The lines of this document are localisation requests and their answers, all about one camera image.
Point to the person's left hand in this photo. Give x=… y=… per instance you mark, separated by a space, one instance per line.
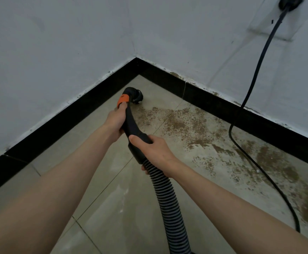
x=115 y=122

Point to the person's right forearm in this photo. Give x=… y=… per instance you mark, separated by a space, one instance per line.
x=244 y=216

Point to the white wall socket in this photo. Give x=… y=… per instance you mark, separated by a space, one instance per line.
x=273 y=21

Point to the black baseboard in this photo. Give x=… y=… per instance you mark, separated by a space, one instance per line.
x=64 y=129

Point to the brown dirt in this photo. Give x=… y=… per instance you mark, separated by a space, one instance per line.
x=191 y=124

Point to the person's right hand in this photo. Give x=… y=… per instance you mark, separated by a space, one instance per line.
x=156 y=153

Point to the person's left forearm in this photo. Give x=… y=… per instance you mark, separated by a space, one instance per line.
x=40 y=198

